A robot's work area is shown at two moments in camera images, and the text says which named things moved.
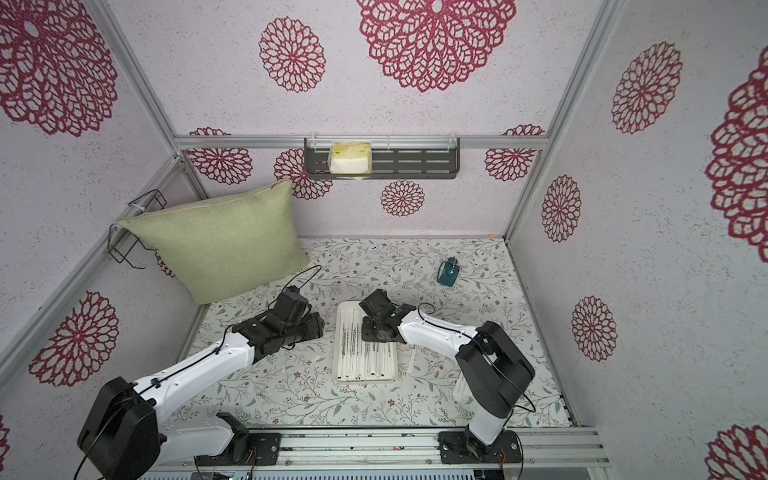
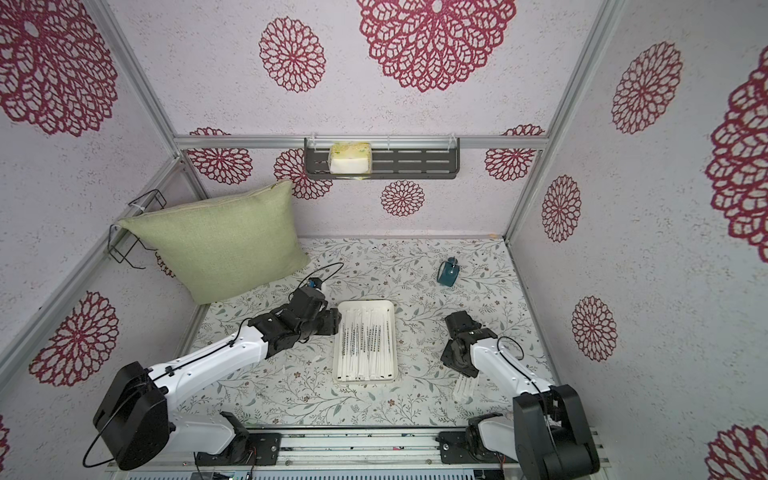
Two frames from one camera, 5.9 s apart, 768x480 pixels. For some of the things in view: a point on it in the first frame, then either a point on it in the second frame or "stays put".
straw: x=340 y=345 stays put
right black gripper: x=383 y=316 → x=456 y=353
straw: x=373 y=358 stays put
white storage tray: x=354 y=359 stays put
